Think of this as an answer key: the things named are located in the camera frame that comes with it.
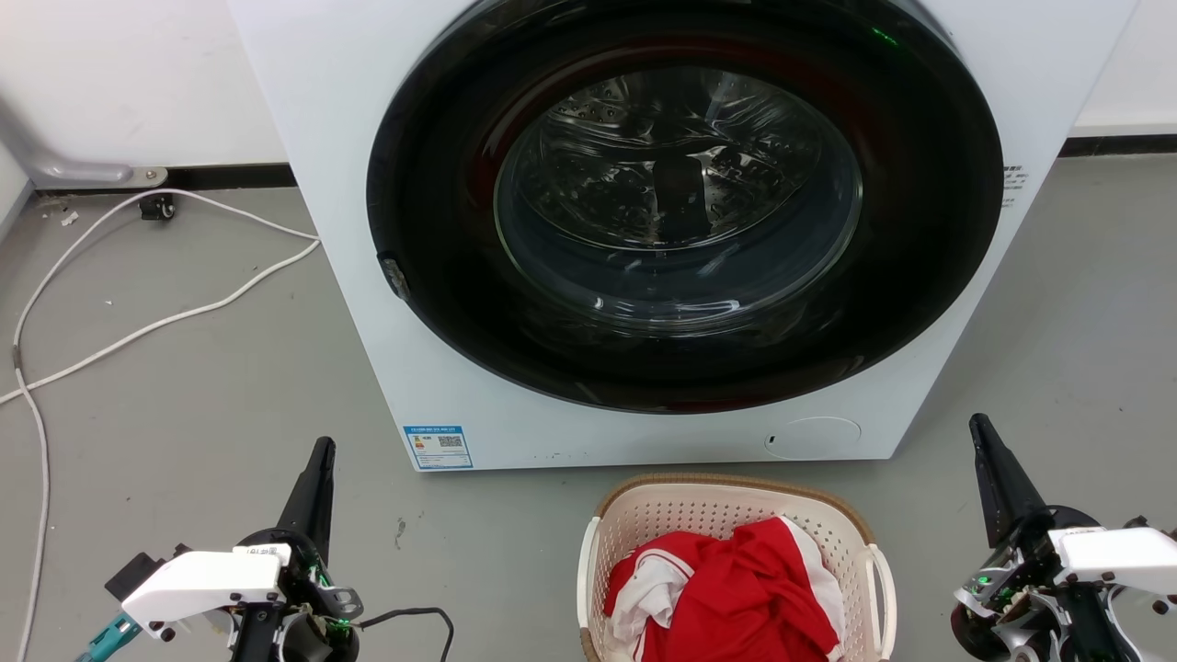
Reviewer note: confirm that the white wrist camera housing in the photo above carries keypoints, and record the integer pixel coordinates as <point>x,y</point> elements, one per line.
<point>202,584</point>
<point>1117,552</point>

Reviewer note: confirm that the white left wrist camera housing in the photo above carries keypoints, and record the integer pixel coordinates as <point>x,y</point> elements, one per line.
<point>202,584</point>

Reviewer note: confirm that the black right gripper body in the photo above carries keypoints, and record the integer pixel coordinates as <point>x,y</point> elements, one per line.
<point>1011,588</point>

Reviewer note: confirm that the white front-load washing machine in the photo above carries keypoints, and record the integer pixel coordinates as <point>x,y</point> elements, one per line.
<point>313,110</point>

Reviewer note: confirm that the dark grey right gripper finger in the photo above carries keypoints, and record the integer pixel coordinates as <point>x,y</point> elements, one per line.
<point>1004,487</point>

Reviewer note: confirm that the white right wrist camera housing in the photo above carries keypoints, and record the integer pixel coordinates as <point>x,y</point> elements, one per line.
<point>1117,552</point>

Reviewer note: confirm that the red and white garment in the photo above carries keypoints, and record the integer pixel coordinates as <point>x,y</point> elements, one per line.
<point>736,598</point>

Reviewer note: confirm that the blue energy label sticker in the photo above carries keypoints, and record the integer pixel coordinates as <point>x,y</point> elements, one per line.
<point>438,447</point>

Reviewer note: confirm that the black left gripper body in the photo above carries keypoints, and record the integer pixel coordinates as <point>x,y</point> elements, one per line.
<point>308,598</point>

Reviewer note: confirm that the cream plastic laundry basket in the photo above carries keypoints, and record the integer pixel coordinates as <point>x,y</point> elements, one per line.
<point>662,515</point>

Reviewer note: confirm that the round black washer door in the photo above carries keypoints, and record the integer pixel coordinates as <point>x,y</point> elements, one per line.
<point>919,239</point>

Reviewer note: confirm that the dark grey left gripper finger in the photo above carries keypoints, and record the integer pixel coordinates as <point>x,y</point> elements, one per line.
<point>311,501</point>

